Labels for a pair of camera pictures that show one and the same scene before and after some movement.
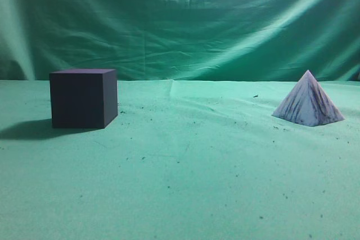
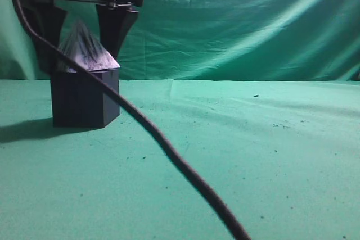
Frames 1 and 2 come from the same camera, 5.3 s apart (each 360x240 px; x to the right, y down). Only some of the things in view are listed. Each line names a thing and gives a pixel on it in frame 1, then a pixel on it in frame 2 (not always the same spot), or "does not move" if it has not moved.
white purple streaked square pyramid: [307, 103] → [79, 43]
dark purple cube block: [84, 99] does not move
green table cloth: [184, 159] does not move
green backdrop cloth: [181, 25] does not move
